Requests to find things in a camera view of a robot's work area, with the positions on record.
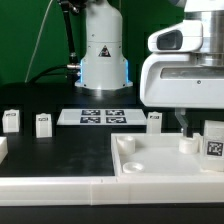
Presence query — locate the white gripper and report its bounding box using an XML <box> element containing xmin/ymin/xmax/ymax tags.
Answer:
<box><xmin>140</xmin><ymin>53</ymin><xmax>224</xmax><ymax>136</ymax></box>

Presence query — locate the white square tabletop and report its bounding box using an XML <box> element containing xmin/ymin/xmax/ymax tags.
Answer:
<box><xmin>111</xmin><ymin>133</ymin><xmax>224</xmax><ymax>176</ymax></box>

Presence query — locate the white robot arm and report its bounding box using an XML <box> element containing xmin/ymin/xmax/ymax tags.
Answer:
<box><xmin>69</xmin><ymin>0</ymin><xmax>224</xmax><ymax>119</ymax></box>

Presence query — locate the white marker plate with tags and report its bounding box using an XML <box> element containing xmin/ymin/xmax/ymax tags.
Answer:
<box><xmin>57</xmin><ymin>109</ymin><xmax>146</xmax><ymax>126</ymax></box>

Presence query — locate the white U-shaped obstacle fence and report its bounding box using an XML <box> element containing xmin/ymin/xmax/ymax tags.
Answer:
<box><xmin>0</xmin><ymin>134</ymin><xmax>224</xmax><ymax>207</ymax></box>

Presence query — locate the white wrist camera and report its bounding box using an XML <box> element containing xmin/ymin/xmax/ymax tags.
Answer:
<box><xmin>148</xmin><ymin>20</ymin><xmax>203</xmax><ymax>53</ymax></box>

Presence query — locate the black cable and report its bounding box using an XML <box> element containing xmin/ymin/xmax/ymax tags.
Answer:
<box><xmin>28</xmin><ymin>64</ymin><xmax>82</xmax><ymax>84</ymax></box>

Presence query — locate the grey thin cable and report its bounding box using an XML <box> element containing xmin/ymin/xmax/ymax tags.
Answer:
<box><xmin>24</xmin><ymin>0</ymin><xmax>54</xmax><ymax>83</ymax></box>

